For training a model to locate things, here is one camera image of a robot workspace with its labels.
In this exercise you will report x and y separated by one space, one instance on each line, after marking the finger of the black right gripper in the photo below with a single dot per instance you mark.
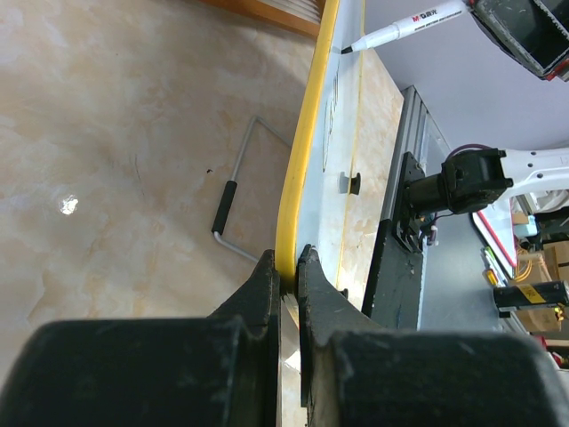
533 33

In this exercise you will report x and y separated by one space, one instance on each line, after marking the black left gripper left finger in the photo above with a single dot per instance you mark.
220 370

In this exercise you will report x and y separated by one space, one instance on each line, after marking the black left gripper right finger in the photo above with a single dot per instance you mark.
356 373

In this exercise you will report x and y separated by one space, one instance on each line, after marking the white marker pen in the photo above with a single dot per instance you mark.
409 26

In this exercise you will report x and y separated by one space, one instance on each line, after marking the yellow framed whiteboard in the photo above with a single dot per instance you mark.
338 170

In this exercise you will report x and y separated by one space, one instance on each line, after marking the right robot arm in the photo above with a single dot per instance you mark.
471 180

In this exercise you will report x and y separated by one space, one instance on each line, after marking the metal whiteboard stand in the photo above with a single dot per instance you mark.
245 219

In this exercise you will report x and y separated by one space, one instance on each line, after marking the red framed whiteboard background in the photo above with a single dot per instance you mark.
495 227

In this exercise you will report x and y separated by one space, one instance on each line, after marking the black yellow cylinder background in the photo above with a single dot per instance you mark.
546 295

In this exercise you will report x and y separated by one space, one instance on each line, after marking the orange wooden shelf rack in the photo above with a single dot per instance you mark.
300 17

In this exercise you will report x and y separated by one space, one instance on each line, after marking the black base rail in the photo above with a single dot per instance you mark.
393 289

